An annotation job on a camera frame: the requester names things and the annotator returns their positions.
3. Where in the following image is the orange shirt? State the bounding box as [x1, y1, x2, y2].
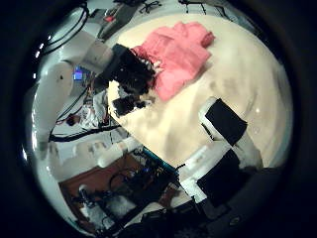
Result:
[130, 21, 216, 102]

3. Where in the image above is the black cable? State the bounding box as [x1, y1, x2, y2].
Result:
[49, 123, 122, 143]

